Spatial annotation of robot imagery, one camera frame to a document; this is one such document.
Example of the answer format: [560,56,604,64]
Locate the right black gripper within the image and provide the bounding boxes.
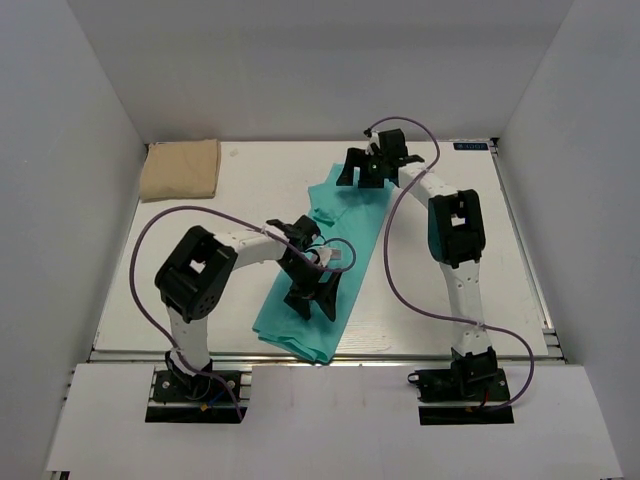
[338,147,390,188]

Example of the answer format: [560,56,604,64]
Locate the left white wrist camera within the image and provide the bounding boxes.
[310,246,342,267]

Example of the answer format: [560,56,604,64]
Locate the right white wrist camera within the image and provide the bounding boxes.
[364,128,380,156]

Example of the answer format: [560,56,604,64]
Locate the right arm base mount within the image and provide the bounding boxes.
[407,349,514,426]

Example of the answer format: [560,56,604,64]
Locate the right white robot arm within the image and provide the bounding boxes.
[336,128,497,399]

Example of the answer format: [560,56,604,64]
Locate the folded beige t shirt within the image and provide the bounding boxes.
[139,139,221,202]

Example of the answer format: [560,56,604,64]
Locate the aluminium table front rail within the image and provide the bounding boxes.
[88,349,566,366]

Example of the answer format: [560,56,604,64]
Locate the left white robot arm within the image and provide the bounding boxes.
[154,215,341,399]

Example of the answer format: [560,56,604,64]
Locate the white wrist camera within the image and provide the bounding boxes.
[310,246,342,267]
[364,128,380,156]

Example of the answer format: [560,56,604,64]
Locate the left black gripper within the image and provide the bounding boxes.
[279,254,342,321]

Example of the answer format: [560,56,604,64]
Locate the teal t shirt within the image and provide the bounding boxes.
[251,162,401,365]

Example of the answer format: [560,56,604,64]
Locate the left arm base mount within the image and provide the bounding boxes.
[145,370,242,425]

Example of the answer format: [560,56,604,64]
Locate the blue table label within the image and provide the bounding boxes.
[453,142,489,151]

